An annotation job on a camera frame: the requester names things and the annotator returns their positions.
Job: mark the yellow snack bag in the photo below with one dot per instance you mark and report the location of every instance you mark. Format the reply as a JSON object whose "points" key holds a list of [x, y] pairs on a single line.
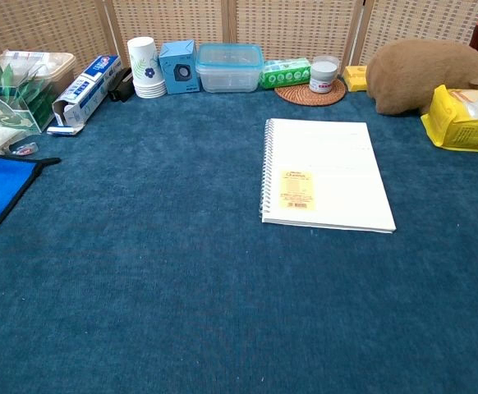
{"points": [[465, 119]]}

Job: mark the brown plush capybara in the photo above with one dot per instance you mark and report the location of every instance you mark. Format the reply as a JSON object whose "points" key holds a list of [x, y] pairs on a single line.
{"points": [[419, 74]]}

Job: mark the small yellow box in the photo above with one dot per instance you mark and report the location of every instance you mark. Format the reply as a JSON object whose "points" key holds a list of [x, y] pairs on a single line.
{"points": [[355, 78]]}

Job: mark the clear container with blue lid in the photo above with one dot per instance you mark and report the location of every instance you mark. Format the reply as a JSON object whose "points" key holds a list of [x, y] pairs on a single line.
{"points": [[228, 70]]}

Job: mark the white jar with lid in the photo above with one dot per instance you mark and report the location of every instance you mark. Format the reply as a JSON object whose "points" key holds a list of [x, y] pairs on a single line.
{"points": [[323, 74]]}

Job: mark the woven rattan coaster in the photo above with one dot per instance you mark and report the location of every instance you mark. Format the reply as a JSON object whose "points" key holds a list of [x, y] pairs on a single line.
{"points": [[296, 96]]}

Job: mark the blue white toothpaste box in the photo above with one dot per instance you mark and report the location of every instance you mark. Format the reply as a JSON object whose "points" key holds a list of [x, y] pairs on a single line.
{"points": [[85, 92]]}

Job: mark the stack of floral paper cups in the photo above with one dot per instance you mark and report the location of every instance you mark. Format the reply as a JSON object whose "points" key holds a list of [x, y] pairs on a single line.
{"points": [[145, 65]]}

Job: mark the green tissue pack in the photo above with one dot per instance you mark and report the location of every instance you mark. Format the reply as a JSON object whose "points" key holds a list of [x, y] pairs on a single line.
{"points": [[286, 73]]}

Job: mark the white spiral notebook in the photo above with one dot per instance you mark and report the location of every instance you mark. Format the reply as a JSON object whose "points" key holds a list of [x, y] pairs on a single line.
{"points": [[325, 172]]}

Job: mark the black stapler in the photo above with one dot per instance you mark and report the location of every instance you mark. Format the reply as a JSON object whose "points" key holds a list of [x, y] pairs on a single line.
{"points": [[122, 86]]}

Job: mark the blue speaker box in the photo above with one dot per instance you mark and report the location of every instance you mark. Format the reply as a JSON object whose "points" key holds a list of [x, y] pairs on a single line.
{"points": [[177, 61]]}

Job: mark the beige container with packets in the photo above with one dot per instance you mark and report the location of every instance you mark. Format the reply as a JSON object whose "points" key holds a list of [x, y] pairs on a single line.
{"points": [[54, 65]]}

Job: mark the clear box with green leaves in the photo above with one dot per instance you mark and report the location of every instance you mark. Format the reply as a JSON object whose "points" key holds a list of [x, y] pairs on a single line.
{"points": [[9, 102]]}

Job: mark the woven folding screen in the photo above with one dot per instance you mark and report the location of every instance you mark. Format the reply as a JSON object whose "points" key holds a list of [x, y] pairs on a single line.
{"points": [[181, 20]]}

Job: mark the small red white wrapper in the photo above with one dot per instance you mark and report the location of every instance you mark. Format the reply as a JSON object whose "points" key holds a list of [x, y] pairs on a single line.
{"points": [[24, 148]]}

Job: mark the dark blue table carpet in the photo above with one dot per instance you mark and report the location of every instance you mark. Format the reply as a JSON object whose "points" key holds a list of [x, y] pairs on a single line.
{"points": [[161, 267]]}

